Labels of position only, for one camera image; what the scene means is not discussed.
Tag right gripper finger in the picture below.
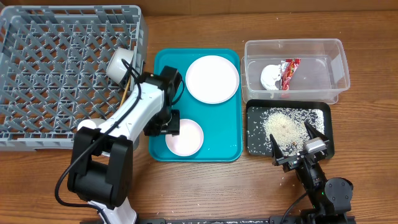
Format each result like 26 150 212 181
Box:
269 134 284 166
304 121 329 142

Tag white rice grains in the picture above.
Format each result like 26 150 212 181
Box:
247 106 325 156

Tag pink saucer plate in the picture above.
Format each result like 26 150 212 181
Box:
165 119 204 157

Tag wooden chopstick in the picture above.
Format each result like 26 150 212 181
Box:
120 77 131 107

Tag white round plate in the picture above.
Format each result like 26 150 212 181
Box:
185 55 239 104

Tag red snack wrapper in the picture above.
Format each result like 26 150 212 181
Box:
280 58 301 90

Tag grey-green bowl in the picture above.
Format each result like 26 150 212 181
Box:
106 47 134 87

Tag white napkin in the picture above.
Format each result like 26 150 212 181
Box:
260 65 282 90

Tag white cup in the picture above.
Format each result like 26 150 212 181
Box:
77 118 105 131

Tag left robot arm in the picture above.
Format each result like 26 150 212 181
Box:
62 66 184 223

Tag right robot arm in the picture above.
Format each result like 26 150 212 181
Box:
269 122 356 224

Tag black waste tray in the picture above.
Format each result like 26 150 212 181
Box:
246 100 335 159

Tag clear plastic waste bin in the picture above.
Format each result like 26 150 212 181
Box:
241 39 350 104

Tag teal serving tray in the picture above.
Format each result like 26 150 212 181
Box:
148 49 243 162

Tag grey plastic dish rack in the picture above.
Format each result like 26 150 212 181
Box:
1 5 148 151

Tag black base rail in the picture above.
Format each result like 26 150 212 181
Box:
80 216 356 224

